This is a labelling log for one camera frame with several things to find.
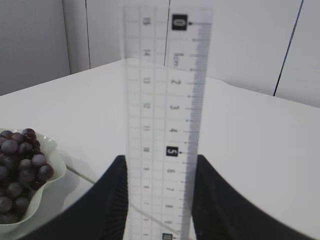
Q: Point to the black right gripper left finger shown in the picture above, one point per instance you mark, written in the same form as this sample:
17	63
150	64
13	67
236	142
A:
100	214

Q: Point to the green wavy glass plate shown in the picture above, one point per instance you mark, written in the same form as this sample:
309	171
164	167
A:
49	148

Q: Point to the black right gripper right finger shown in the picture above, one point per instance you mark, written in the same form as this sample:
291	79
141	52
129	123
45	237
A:
255	198

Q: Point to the clear plastic ruler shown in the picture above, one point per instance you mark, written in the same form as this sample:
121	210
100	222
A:
165	53

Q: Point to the purple artificial grape bunch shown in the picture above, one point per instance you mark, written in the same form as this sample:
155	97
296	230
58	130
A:
24	169

